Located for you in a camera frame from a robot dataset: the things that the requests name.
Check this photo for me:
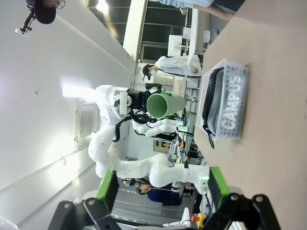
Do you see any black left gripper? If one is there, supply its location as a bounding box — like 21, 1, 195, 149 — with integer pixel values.
127, 83, 166, 125

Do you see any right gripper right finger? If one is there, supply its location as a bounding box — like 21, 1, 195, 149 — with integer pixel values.
202, 166, 283, 230

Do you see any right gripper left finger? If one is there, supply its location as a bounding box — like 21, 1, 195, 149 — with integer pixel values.
47, 169, 120, 230

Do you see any pale green plastic cup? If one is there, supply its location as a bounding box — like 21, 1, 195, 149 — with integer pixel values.
146, 93, 186, 120

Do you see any person's bare forearm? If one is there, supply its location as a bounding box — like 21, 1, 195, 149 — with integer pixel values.
194, 2, 237, 21

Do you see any white perforated plastic basket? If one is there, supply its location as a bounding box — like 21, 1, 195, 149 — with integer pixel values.
195, 58, 249, 141

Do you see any beige open box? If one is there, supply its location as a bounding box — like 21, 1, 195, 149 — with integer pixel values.
153, 74, 188, 101

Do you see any red yellow emergency stop button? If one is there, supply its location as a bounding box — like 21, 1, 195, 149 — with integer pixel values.
191, 213, 208, 228

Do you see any person in white shirt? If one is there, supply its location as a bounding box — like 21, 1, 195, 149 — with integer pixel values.
142, 55, 202, 81

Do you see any person in blue shirt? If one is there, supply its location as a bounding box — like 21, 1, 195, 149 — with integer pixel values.
135, 183, 183, 207

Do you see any white board with papers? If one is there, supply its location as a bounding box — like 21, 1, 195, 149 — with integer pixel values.
167, 34, 192, 58

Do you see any white ceiling air vent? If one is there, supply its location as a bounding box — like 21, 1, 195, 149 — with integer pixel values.
73, 99, 100, 146

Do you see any grey pouch with black zipper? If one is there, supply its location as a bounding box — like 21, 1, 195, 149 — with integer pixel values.
201, 67, 226, 150

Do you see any person's light blue torso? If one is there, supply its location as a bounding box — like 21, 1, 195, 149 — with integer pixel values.
153, 0, 214, 10

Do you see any black dome fixture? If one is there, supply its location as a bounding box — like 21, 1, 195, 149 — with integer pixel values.
25, 0, 67, 24

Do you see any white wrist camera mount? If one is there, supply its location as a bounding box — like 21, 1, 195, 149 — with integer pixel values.
119, 92, 134, 115

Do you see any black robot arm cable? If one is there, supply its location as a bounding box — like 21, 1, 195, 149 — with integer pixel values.
112, 112, 135, 143

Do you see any black clamp camera mount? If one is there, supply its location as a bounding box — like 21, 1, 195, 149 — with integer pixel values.
14, 11, 36, 36

